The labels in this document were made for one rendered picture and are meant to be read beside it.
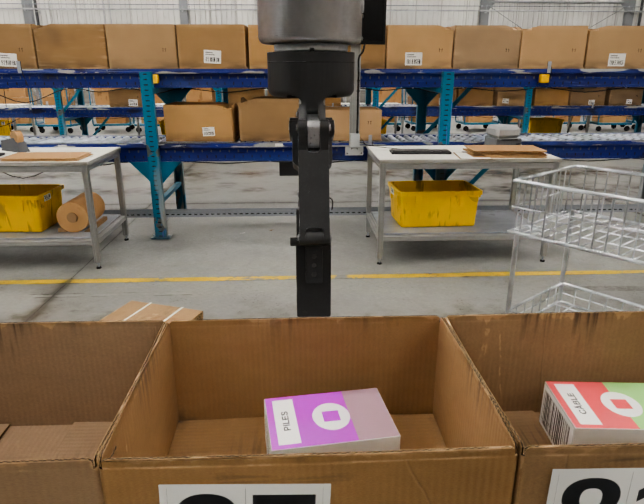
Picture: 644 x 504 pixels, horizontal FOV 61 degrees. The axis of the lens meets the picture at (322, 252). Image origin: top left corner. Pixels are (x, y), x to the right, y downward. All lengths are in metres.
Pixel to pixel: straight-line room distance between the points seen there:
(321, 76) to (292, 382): 0.50
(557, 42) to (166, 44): 3.33
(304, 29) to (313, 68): 0.03
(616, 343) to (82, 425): 0.80
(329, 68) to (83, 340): 0.55
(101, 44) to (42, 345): 4.45
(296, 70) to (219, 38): 4.53
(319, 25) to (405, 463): 0.39
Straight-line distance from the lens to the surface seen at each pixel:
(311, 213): 0.43
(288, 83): 0.47
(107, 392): 0.88
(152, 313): 3.11
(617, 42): 5.67
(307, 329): 0.79
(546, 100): 9.97
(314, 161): 0.43
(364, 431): 0.72
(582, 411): 0.83
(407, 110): 9.23
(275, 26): 0.47
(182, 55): 5.04
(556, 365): 0.91
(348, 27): 0.47
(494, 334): 0.84
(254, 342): 0.80
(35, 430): 0.94
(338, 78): 0.47
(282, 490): 0.56
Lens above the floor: 1.39
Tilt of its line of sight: 19 degrees down
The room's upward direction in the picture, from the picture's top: straight up
